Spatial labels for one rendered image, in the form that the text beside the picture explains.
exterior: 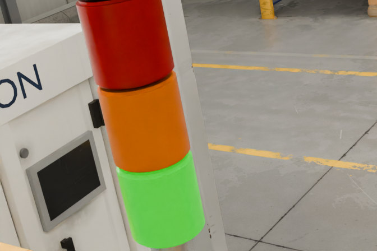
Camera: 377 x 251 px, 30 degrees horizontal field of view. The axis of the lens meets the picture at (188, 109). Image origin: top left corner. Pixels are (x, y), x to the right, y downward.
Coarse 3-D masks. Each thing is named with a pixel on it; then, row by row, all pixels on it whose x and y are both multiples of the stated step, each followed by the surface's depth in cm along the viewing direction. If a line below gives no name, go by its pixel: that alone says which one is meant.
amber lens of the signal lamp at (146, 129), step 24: (120, 96) 41; (144, 96) 41; (168, 96) 42; (120, 120) 42; (144, 120) 42; (168, 120) 42; (120, 144) 43; (144, 144) 42; (168, 144) 43; (120, 168) 44; (144, 168) 43
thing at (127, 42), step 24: (96, 0) 40; (120, 0) 39; (144, 0) 40; (96, 24) 40; (120, 24) 40; (144, 24) 40; (96, 48) 41; (120, 48) 40; (144, 48) 40; (168, 48) 42; (96, 72) 42; (120, 72) 41; (144, 72) 41; (168, 72) 42
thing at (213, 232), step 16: (176, 0) 304; (176, 16) 304; (176, 32) 305; (176, 48) 306; (176, 64) 308; (192, 80) 318; (192, 96) 318; (192, 112) 319; (192, 128) 320; (192, 144) 321; (208, 160) 332; (208, 176) 333; (208, 192) 334; (208, 208) 335; (208, 224) 336; (208, 240) 340; (224, 240) 349
